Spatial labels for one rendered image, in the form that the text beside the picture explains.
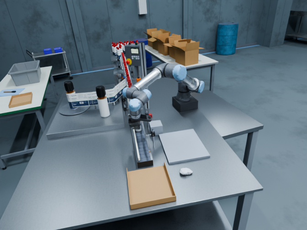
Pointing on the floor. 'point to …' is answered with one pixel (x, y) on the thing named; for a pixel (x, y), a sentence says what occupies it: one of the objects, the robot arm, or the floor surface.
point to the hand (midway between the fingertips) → (139, 128)
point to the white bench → (5, 83)
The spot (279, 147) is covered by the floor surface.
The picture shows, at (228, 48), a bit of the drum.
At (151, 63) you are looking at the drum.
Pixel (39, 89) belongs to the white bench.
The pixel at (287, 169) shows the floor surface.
